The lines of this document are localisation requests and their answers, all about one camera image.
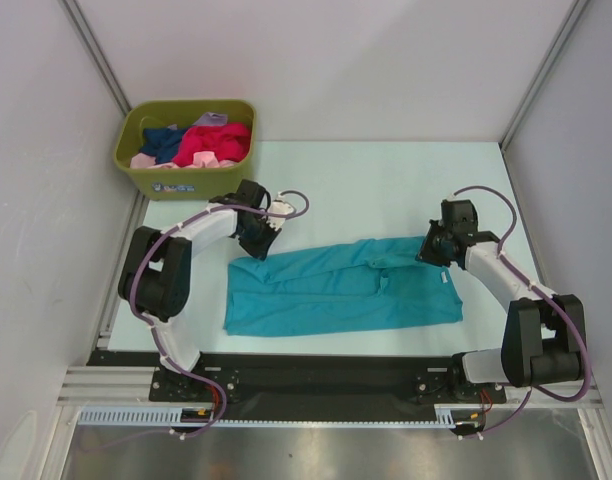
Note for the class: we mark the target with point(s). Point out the light blue slotted cable duct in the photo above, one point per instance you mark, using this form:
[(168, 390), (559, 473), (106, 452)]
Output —
[(145, 416)]

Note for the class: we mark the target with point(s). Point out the aluminium frame rail front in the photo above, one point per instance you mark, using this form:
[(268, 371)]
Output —
[(106, 386)]

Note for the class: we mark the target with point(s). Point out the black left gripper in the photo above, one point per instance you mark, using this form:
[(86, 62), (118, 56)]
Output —
[(260, 250)]

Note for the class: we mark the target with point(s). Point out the teal t shirt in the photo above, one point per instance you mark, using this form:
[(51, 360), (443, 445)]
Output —
[(369, 285)]

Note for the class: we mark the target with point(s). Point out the magenta t shirt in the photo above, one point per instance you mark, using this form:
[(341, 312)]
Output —
[(230, 142)]

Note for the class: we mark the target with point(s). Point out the olive green plastic tub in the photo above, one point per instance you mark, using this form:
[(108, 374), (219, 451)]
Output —
[(181, 114)]

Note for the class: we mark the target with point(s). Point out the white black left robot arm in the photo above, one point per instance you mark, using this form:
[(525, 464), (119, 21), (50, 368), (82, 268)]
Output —
[(156, 276)]

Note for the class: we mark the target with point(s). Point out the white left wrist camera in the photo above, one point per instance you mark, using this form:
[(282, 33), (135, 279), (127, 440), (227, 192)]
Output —
[(278, 213)]

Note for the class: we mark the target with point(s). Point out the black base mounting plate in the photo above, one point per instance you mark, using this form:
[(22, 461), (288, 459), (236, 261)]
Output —
[(313, 388)]

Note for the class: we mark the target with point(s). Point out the navy blue t shirt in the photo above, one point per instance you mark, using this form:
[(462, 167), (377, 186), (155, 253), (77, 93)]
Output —
[(161, 143)]

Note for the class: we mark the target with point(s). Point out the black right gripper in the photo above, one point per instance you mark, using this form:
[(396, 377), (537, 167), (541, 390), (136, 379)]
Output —
[(426, 253)]

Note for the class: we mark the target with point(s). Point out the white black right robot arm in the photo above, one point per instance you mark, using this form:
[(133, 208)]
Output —
[(544, 344)]

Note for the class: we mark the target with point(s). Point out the lavender t shirt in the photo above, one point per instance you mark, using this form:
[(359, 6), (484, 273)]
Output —
[(212, 119)]

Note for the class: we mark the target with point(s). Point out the blue Bowl Tub sticker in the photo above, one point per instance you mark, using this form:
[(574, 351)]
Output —
[(163, 188)]

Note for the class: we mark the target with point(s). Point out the light pink t shirt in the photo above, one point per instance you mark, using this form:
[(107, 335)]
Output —
[(201, 160)]

